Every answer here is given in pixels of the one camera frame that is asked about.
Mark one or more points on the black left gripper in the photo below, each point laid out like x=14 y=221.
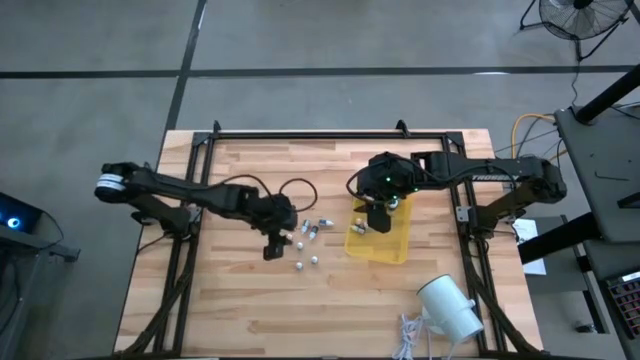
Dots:
x=279 y=215

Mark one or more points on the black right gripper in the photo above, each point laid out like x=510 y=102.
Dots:
x=382 y=196

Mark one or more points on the green Chefmaster candy color bottle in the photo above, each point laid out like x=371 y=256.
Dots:
x=393 y=203

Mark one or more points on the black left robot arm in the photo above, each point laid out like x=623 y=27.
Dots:
x=200 y=192

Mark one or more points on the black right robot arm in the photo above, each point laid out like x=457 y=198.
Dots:
x=450 y=167

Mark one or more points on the yellow translucent plastic bin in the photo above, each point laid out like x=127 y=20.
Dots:
x=385 y=247

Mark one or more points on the white cylindrical lamp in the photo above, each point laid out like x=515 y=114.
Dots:
x=447 y=307

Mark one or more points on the white paper sheet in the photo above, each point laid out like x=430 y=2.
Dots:
x=532 y=260

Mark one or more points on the black cart beam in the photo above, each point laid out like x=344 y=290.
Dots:
x=555 y=240

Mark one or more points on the grey cart top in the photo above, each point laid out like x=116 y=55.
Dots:
x=610 y=165

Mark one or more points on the dark metal stand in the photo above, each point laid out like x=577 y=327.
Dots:
x=35 y=245

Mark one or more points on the black pole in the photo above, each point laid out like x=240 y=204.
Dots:
x=607 y=95

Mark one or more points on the computer with blue light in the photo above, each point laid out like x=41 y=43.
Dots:
x=20 y=215

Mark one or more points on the black floor fan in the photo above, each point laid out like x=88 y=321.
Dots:
x=580 y=25

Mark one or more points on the keyboard with coloured keys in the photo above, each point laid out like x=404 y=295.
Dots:
x=627 y=305

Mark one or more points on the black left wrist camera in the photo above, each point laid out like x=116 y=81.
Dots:
x=273 y=248

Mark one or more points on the black aluminium table frame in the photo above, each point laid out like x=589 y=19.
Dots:
x=325 y=135

